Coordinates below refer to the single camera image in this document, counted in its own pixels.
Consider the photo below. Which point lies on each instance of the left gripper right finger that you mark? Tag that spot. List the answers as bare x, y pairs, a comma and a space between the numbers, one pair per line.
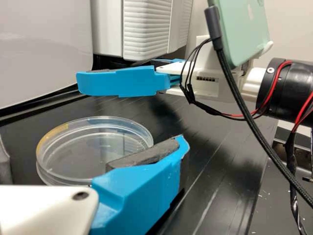
141, 186

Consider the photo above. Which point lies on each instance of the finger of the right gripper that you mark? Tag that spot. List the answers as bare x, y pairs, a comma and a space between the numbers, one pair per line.
122, 83

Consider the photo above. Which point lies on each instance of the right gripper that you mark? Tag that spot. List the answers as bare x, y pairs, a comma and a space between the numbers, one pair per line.
207, 85

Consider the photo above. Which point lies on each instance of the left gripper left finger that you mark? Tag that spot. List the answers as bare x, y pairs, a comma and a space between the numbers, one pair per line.
5, 169

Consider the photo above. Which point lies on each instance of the petri dish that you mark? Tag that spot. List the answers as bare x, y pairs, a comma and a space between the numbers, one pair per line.
80, 147

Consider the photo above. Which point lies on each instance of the incubator door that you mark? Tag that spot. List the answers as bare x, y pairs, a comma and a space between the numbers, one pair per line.
146, 24

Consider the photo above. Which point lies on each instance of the white incubator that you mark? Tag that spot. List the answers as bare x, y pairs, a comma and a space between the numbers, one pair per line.
107, 24

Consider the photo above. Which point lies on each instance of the white box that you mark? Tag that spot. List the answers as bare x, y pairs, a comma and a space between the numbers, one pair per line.
36, 49

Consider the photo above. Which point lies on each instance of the right wrist camera phone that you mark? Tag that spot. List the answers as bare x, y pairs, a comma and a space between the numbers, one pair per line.
244, 29

